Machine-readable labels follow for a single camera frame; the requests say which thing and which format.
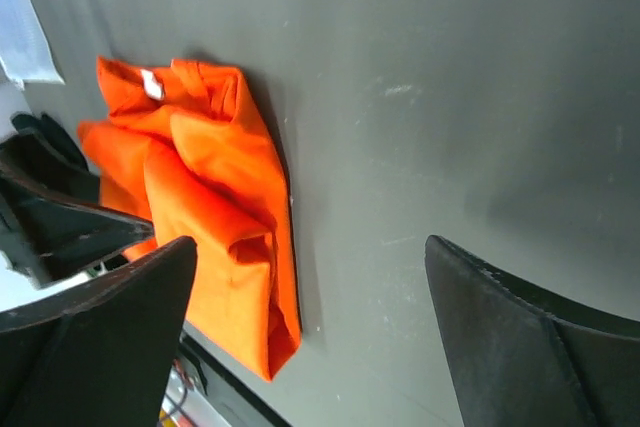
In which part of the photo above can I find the translucent plastic sheet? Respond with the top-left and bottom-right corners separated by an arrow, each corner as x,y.
1,0 -> 65,90

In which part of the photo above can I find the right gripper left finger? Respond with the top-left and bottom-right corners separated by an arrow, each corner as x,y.
1,237 -> 197,426

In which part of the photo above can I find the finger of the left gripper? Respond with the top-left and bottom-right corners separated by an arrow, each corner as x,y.
1,146 -> 154,277
9,113 -> 100,202

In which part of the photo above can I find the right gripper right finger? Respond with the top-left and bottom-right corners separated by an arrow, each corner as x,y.
425,235 -> 639,426

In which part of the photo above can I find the orange t-shirt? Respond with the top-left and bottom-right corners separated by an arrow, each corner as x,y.
78,57 -> 302,381

